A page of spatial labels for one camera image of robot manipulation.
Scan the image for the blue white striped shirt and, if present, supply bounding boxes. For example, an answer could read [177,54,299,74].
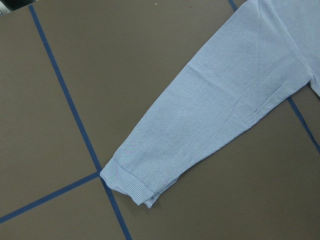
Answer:
[100,0,320,208]

